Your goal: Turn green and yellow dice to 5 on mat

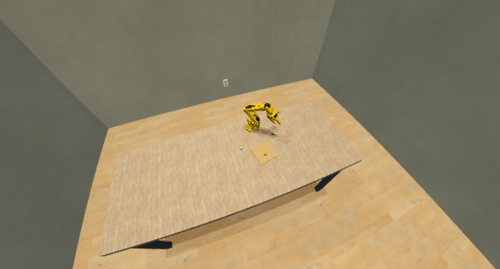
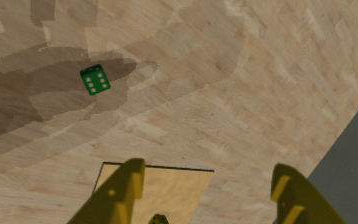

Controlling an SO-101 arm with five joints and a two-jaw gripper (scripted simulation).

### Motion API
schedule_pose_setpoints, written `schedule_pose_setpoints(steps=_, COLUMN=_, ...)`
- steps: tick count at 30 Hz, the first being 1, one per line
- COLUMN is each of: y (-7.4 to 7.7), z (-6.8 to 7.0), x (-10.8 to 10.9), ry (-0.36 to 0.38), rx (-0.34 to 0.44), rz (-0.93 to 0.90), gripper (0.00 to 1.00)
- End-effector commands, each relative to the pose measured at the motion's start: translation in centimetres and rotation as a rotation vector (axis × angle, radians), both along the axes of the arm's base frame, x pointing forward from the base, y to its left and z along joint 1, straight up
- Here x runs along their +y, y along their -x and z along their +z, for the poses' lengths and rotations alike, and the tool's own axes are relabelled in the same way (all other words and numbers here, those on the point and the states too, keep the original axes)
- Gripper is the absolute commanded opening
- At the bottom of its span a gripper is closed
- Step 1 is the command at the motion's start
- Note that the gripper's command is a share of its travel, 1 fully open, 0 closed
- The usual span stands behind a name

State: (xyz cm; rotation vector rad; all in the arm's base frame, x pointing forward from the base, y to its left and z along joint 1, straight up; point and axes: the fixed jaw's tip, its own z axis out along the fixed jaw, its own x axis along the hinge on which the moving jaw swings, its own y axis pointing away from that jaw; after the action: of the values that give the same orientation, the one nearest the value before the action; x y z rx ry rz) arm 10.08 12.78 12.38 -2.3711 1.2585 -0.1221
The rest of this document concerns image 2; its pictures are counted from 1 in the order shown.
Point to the tan mat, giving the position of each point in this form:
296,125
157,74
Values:
171,191

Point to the yellow die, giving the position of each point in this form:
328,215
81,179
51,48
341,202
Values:
158,219

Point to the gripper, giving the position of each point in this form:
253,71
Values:
298,201

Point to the green die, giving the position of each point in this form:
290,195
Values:
95,79

